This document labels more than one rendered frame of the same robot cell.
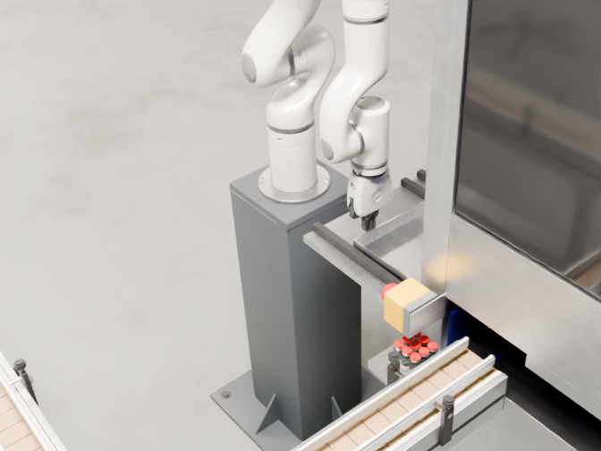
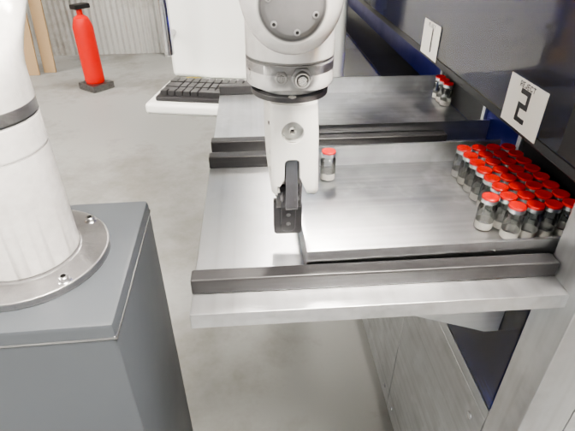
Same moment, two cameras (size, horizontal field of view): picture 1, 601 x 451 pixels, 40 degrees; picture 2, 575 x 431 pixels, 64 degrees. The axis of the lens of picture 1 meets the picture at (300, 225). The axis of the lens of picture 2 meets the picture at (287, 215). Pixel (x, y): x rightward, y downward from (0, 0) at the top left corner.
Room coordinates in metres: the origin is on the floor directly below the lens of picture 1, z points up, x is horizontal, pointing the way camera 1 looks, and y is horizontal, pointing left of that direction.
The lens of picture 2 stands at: (1.28, 0.23, 1.22)
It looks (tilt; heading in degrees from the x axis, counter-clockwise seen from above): 34 degrees down; 301
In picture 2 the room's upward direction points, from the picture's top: straight up
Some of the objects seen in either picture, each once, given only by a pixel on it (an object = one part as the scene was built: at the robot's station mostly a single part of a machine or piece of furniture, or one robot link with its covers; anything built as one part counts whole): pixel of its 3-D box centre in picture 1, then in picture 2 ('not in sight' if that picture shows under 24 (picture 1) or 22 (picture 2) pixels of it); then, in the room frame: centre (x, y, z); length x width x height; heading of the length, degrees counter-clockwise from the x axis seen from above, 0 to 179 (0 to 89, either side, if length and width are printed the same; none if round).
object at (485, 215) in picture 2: not in sight; (486, 211); (1.32, -0.32, 0.90); 0.02 x 0.02 x 0.05
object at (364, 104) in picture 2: not in sight; (375, 105); (1.59, -0.61, 0.90); 0.34 x 0.26 x 0.04; 36
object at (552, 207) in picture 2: not in sight; (516, 186); (1.30, -0.40, 0.90); 0.18 x 0.02 x 0.05; 126
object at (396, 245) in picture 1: (447, 257); (420, 195); (1.40, -0.32, 0.90); 0.34 x 0.26 x 0.04; 36
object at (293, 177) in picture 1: (292, 153); (5, 193); (1.79, 0.01, 0.95); 0.19 x 0.19 x 0.18
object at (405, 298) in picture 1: (409, 306); not in sight; (1.15, -0.20, 1.00); 0.08 x 0.07 x 0.07; 36
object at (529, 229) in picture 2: not in sight; (500, 187); (1.32, -0.39, 0.90); 0.18 x 0.02 x 0.05; 126
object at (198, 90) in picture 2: not in sight; (237, 90); (2.02, -0.73, 0.82); 0.40 x 0.14 x 0.02; 25
